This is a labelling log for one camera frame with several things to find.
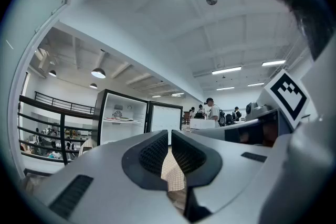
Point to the round white fan grille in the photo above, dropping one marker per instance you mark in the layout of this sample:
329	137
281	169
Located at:
117	114

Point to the white cardboard box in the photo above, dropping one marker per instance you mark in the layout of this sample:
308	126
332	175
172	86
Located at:
202	124

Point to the black metal balcony railing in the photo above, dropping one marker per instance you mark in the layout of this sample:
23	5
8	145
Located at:
65	105

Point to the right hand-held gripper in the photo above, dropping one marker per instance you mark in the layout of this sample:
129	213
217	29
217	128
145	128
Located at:
262	112

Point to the black mini fridge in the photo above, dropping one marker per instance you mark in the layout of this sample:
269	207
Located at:
123	133

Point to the group of people downstairs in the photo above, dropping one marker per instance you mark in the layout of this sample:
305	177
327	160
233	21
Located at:
52	139

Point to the black dome pendant lamp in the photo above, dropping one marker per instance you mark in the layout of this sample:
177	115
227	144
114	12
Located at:
93	85
52	73
98	73

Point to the dark wood-topped railing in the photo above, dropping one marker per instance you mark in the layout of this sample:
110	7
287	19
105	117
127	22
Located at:
62	128

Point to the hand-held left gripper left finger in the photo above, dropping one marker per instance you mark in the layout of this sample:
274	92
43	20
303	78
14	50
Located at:
147	160

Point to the white plate of pink food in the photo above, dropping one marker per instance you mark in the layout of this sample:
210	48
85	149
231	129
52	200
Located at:
111	118

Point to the long ceiling tube light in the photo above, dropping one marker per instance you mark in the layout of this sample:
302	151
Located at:
256	84
227	70
273	63
225	88

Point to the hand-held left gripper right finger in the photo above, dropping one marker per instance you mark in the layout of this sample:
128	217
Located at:
191	162

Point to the person's light shirt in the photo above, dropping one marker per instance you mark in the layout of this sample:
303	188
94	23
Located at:
309	165

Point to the person's right hand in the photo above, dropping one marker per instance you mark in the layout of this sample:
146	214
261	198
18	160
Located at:
269	135

